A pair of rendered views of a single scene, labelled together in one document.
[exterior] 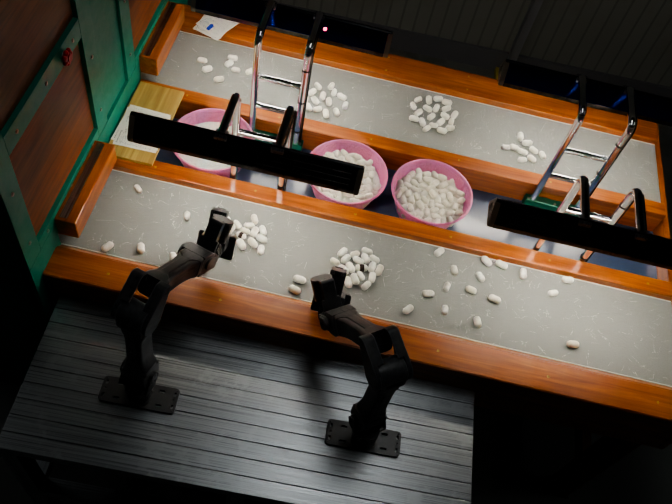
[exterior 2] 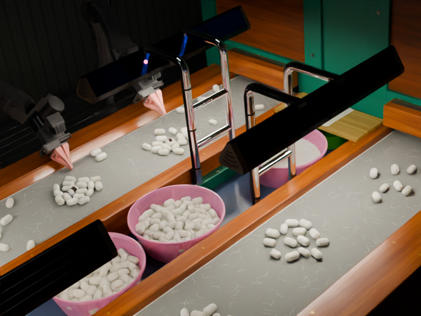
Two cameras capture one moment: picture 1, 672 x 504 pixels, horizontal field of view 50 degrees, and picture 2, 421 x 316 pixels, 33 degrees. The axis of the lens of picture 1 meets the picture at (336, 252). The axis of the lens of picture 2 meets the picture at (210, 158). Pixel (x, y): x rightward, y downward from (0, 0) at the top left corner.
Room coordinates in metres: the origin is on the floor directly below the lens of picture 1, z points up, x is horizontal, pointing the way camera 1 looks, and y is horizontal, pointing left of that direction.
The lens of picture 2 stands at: (2.84, -0.88, 1.92)
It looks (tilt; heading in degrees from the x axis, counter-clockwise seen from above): 32 degrees down; 141
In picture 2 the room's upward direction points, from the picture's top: 6 degrees counter-clockwise
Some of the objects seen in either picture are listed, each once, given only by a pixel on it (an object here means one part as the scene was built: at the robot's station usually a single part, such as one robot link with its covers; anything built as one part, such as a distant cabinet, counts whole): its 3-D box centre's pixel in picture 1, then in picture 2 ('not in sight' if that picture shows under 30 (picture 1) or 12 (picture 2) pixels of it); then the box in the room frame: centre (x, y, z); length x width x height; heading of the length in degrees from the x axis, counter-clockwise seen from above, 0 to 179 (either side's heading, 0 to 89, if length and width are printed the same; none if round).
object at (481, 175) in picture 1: (400, 157); (173, 287); (1.71, -0.13, 0.71); 1.81 x 0.06 x 0.11; 92
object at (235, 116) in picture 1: (253, 171); (192, 111); (1.33, 0.29, 0.90); 0.20 x 0.19 x 0.45; 92
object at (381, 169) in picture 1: (345, 179); (178, 226); (1.54, 0.03, 0.72); 0.27 x 0.27 x 0.10
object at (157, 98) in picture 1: (145, 122); (327, 115); (1.52, 0.69, 0.77); 0.33 x 0.15 x 0.01; 2
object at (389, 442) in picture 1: (365, 433); not in sight; (0.73, -0.19, 0.71); 0.20 x 0.07 x 0.08; 94
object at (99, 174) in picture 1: (87, 187); (259, 68); (1.18, 0.73, 0.83); 0.30 x 0.06 x 0.07; 2
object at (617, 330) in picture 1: (380, 275); (57, 206); (1.21, -0.14, 0.73); 1.81 x 0.30 x 0.02; 92
